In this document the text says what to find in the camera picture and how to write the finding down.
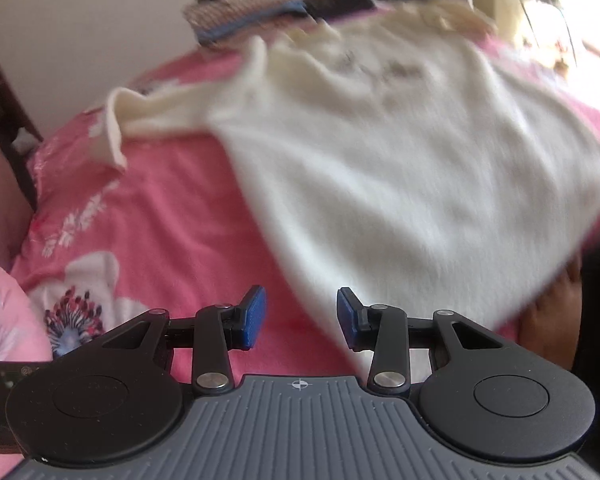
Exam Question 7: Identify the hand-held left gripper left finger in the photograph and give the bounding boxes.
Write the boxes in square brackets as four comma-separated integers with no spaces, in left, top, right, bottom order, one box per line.
[102,285,268,396]

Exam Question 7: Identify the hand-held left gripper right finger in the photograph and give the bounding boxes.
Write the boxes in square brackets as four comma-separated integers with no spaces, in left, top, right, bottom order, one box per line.
[336,286,506,396]

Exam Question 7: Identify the cream white knit sweater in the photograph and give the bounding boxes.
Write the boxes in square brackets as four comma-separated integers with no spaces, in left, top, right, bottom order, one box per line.
[105,0,600,366]

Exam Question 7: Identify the person's right hand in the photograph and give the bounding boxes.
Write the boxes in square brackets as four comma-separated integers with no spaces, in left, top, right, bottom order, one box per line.
[519,259,582,363]

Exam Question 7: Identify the pink floral blanket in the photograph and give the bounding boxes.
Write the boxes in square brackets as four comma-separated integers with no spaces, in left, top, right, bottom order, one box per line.
[10,2,600,376]

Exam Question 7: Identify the dark printed package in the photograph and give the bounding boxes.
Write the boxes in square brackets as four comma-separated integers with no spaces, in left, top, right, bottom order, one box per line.
[0,360,48,452]

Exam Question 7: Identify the dull pink pillow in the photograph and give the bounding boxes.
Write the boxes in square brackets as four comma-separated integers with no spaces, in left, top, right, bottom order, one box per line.
[0,125,32,263]

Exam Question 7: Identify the folded houndstooth knit sweater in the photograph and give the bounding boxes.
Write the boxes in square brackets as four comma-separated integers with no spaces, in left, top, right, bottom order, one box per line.
[182,0,306,31]

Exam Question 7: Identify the folded dark pants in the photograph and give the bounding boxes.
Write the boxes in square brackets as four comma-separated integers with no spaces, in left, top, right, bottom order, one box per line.
[305,0,382,20]

